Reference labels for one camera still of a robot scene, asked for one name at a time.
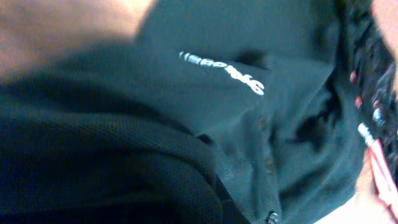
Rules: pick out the black polo shirt white logo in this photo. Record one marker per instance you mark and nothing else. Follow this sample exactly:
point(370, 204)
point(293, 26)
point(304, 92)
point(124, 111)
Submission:
point(179, 111)

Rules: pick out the black patterned orange line garment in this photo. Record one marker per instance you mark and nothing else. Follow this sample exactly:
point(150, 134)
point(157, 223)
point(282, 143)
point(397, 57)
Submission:
point(371, 39)

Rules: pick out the red garment white lettering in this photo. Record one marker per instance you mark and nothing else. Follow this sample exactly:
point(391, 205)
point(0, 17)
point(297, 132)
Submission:
point(384, 182)

